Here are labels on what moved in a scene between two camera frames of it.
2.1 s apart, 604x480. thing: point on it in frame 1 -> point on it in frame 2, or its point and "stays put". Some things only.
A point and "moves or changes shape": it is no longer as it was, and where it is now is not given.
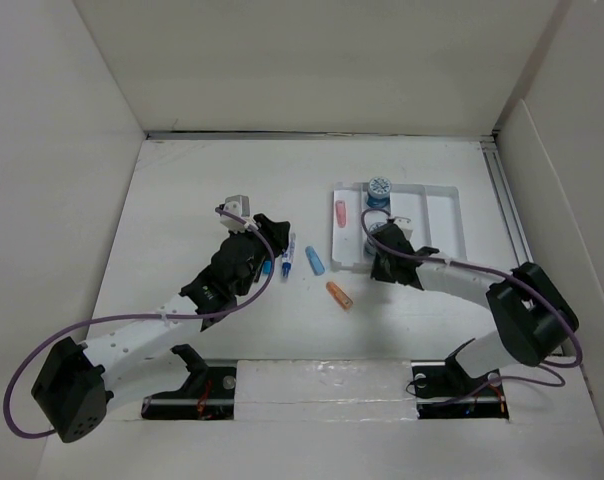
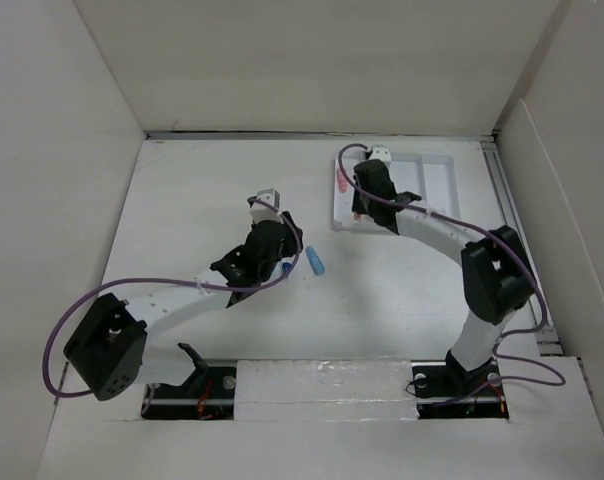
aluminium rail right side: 507,200 stays put
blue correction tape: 315,262 stays put
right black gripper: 379,272 -> 357,205
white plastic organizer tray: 431,216 moves or changes shape
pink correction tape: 340,206 -> 343,183
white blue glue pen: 288,256 stays put
